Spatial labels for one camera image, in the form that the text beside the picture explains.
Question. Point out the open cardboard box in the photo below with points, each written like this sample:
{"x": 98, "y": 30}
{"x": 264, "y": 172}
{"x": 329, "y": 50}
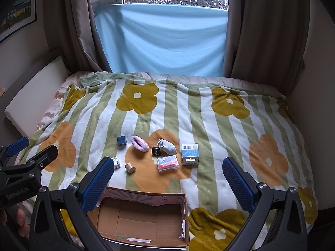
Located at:
{"x": 141, "y": 219}

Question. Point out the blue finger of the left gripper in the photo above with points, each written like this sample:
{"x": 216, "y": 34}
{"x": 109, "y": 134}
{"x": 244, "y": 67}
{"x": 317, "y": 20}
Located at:
{"x": 16, "y": 147}
{"x": 38, "y": 162}

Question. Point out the brown curtain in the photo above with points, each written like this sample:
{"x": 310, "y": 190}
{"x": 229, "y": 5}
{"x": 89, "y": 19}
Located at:
{"x": 69, "y": 26}
{"x": 266, "y": 41}

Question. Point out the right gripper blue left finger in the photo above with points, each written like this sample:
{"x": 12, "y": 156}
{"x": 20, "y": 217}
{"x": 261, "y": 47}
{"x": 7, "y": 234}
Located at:
{"x": 80, "y": 198}

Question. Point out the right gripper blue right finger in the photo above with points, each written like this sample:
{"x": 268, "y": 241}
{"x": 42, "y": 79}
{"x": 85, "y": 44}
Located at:
{"x": 254, "y": 198}

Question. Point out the pink fluffy sock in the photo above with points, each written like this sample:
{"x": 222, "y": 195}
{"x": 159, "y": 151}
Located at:
{"x": 139, "y": 144}

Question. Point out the framed wall picture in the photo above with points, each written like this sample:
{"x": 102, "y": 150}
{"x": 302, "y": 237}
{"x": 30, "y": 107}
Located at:
{"x": 21, "y": 14}

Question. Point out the left brown curtain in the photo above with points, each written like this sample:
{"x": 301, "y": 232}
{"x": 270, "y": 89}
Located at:
{"x": 69, "y": 26}

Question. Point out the green striped floral blanket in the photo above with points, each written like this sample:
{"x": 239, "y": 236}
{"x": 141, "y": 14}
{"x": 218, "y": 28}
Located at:
{"x": 254, "y": 128}

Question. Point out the grey white sock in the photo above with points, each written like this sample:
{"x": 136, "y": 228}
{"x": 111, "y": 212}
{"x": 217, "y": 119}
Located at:
{"x": 167, "y": 147}

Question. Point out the white foam board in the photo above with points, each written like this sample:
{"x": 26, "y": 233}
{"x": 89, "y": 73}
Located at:
{"x": 26, "y": 108}

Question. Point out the blue white carton box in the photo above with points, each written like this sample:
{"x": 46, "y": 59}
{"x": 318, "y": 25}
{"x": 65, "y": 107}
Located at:
{"x": 190, "y": 154}

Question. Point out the person's left hand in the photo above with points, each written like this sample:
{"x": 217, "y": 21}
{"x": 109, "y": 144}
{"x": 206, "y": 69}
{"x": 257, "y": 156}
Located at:
{"x": 16, "y": 214}

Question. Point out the light blue sheet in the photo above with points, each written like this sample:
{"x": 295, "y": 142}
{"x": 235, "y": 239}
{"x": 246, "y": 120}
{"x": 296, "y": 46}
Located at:
{"x": 162, "y": 38}

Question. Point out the small dark blue box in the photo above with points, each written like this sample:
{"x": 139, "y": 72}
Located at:
{"x": 121, "y": 140}

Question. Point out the right brown curtain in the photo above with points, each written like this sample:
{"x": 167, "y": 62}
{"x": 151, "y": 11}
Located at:
{"x": 266, "y": 41}

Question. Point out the white patterned tissue pack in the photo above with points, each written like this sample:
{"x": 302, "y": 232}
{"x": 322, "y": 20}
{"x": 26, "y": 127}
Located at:
{"x": 116, "y": 162}

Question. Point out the clear floss pick case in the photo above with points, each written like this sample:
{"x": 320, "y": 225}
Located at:
{"x": 167, "y": 163}

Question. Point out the small black jar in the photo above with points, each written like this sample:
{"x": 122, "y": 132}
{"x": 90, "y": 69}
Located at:
{"x": 156, "y": 151}

